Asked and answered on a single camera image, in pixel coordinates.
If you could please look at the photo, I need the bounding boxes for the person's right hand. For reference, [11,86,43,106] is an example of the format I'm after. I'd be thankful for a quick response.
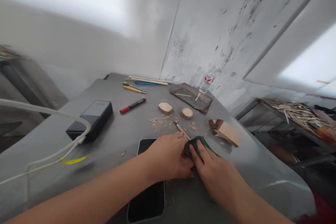
[189,140,239,191]

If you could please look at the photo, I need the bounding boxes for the person's left hand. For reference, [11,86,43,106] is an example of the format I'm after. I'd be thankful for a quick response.
[143,131,196,182]

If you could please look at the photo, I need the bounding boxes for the green sanding cloth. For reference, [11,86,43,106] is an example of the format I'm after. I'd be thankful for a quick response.
[184,136,211,159]

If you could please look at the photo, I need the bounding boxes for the scatter of wood shavings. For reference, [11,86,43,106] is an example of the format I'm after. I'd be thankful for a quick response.
[149,115,198,132]

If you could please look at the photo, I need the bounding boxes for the light wooden block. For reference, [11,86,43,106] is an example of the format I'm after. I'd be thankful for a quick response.
[215,122,242,148]

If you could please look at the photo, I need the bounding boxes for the dark brown wood pieces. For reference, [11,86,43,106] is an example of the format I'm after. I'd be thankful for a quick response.
[208,119,224,136]

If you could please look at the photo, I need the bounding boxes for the large round wood slice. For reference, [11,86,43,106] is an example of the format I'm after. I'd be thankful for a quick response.
[158,102,174,116]

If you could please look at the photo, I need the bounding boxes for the small round wood slice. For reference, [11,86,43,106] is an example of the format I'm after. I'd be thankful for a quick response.
[180,107,194,120]

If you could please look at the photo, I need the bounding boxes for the black smartphone with white case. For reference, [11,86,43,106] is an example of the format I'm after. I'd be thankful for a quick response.
[127,138,166,223]

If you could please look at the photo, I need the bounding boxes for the brown rectangular tray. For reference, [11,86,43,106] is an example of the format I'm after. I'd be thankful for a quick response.
[169,82,213,114]

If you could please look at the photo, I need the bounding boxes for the red marker pen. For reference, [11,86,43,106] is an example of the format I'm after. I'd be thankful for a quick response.
[119,98,147,114]

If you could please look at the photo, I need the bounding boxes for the metal rack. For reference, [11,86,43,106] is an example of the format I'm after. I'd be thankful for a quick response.
[236,98,336,166]

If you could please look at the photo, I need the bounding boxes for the yellow utility knife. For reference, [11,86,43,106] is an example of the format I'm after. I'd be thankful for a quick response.
[122,82,147,94]

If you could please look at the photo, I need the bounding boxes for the bundle of long wooden sticks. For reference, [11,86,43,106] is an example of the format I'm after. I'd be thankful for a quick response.
[125,76,173,86]

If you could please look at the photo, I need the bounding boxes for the black power bank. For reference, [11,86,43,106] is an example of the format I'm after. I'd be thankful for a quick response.
[65,100,114,142]

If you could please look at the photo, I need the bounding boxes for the clear plastic water bottle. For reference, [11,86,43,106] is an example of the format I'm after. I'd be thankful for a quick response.
[198,72,216,94]

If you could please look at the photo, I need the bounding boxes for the yellow tape strip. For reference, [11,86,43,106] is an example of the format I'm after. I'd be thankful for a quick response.
[60,155,91,165]

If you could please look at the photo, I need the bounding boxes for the pile of wooden sticks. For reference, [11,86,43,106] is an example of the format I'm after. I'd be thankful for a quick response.
[258,98,336,140]

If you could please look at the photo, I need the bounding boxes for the person's body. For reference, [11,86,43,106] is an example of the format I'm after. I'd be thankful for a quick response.
[295,188,336,224]

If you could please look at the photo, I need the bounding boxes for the grey shelf unit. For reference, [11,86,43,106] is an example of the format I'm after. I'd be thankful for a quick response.
[0,45,69,137]

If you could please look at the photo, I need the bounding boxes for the wooden-handled carving knife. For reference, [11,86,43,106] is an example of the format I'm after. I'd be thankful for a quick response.
[174,121,191,141]

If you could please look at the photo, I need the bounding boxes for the white cable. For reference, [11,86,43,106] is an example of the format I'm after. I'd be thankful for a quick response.
[0,98,91,186]

